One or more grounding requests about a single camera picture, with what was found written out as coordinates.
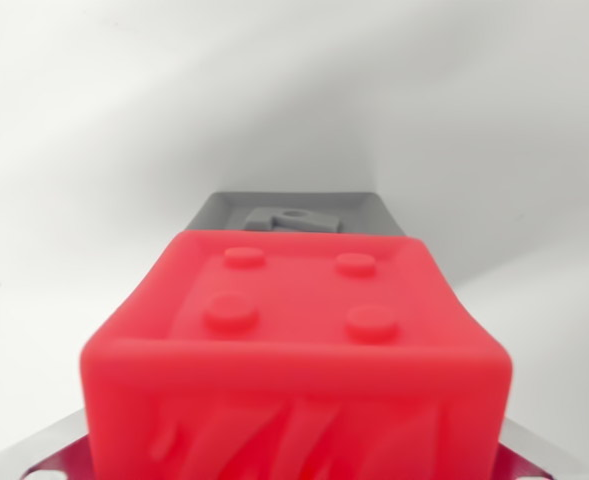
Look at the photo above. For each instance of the black padded gripper right finger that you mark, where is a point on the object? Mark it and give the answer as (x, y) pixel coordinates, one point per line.
(519, 460)

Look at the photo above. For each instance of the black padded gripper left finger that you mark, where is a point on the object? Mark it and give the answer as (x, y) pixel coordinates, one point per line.
(66, 457)

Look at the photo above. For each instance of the red embossed cube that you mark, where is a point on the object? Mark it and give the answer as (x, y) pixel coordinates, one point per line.
(294, 350)

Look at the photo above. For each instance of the grey embossed cube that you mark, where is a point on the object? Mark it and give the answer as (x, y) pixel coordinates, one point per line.
(294, 212)

